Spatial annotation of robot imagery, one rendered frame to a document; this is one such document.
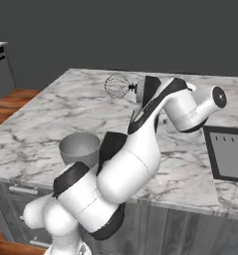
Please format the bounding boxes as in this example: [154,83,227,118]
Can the grey dishwasher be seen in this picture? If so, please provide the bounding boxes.
[0,41,17,105]

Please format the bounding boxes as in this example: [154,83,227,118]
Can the black stand mixer head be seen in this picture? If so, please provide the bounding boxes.
[134,75,162,113]

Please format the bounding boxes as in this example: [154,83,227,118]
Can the grey drawer front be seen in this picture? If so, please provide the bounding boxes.
[9,213,55,251]
[0,180,57,217]

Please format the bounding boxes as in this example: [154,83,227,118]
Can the grey sink with dark rim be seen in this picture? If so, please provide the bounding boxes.
[202,125,238,184]

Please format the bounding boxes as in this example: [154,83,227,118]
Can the silver drawer handle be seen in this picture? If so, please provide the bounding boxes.
[28,238,53,250]
[7,184,40,196]

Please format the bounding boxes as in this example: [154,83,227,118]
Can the wire whisk attachment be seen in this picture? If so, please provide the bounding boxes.
[104,73,138,100]

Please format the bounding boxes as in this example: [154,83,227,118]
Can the grey mixer bowl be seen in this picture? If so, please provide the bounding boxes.
[58,131,102,169]

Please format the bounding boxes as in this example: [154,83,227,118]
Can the grey island cupboard panels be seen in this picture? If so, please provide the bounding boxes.
[89,198,238,255]

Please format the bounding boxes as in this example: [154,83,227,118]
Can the black stand mixer base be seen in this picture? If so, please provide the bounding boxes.
[96,130,129,177]

